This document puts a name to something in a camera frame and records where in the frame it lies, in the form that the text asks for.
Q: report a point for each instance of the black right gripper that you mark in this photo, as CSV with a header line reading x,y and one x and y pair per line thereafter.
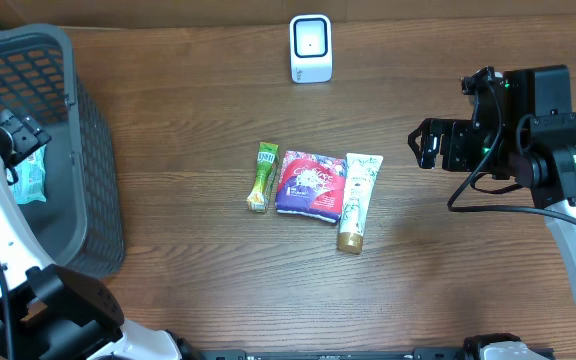
x,y
455,133

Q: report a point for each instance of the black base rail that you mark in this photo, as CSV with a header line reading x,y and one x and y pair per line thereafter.
x,y
422,353

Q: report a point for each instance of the purple red tissue pack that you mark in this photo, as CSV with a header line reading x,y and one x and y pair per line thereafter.
x,y
311,185

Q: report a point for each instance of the light green wipes pack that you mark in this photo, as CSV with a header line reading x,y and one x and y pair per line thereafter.
x,y
31,177

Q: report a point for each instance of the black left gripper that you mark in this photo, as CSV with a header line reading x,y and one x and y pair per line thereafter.
x,y
28,131

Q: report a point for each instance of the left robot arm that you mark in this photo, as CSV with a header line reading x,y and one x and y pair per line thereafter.
x,y
48,311

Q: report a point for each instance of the white floral cream tube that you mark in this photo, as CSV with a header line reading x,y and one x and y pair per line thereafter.
x,y
362,172

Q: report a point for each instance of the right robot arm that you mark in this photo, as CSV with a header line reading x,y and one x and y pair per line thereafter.
x,y
523,130

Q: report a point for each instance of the grey plastic mesh basket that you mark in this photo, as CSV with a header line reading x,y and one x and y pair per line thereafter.
x,y
79,223

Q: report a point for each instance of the white barcode scanner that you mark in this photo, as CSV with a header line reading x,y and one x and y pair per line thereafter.
x,y
311,56

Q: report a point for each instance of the green yellow juice carton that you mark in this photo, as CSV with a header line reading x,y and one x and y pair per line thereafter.
x,y
266,168

